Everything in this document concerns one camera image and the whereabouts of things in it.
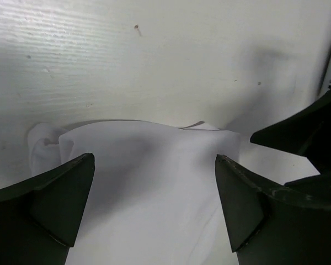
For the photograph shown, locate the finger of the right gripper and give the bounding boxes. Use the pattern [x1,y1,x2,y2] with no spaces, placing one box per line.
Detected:
[250,89,331,173]

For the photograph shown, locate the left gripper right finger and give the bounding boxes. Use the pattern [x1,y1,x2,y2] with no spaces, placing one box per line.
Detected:
[215,155,331,264]

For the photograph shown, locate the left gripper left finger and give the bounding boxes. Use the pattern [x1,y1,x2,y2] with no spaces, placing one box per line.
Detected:
[0,153,95,264]

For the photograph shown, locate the white t shirt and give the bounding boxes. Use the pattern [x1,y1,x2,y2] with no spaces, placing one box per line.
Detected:
[26,119,321,265]

